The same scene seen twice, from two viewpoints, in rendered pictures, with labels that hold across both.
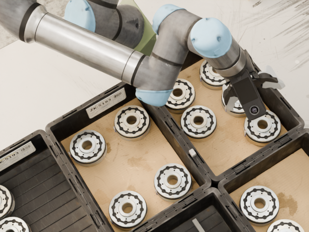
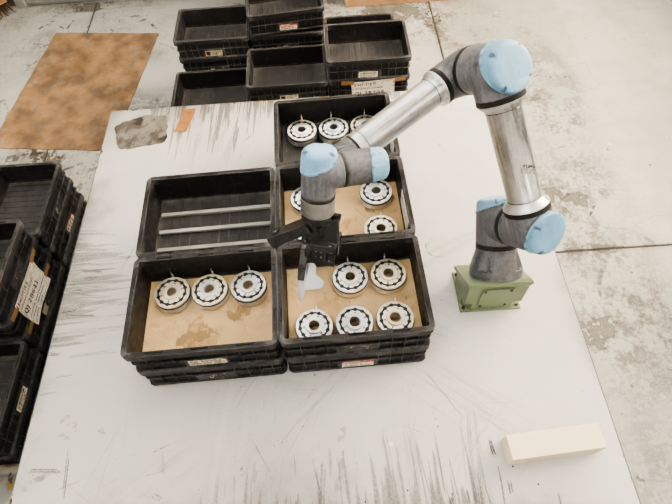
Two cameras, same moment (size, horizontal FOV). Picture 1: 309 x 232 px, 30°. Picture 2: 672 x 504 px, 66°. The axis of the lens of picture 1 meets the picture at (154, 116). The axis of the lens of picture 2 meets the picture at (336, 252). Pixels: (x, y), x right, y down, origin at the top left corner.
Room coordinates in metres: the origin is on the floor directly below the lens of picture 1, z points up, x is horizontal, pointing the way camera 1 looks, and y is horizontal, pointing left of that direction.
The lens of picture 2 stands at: (0.96, -0.82, 2.14)
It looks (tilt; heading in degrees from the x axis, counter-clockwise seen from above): 57 degrees down; 112
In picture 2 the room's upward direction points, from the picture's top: 4 degrees counter-clockwise
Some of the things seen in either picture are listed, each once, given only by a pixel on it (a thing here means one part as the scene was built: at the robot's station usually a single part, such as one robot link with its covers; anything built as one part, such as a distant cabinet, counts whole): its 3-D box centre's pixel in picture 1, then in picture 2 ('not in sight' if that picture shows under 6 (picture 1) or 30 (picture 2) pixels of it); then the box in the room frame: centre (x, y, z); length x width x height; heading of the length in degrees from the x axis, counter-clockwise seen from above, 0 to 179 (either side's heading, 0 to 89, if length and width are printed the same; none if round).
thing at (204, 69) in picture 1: (217, 70); (395, 318); (0.87, -0.21, 0.86); 0.10 x 0.10 x 0.01
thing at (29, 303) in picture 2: not in sight; (33, 291); (-0.53, -0.30, 0.41); 0.31 x 0.02 x 0.16; 111
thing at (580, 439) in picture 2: not in sight; (552, 443); (1.34, -0.37, 0.73); 0.24 x 0.06 x 0.06; 25
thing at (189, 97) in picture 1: (177, 93); (388, 273); (0.81, -0.08, 0.86); 0.10 x 0.10 x 0.01
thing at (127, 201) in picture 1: (127, 208); not in sight; (0.49, 0.11, 0.86); 0.05 x 0.05 x 0.01
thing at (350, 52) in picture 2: not in sight; (366, 78); (0.34, 1.30, 0.37); 0.40 x 0.30 x 0.45; 21
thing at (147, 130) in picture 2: not in sight; (140, 130); (-0.31, 0.36, 0.71); 0.22 x 0.19 x 0.01; 22
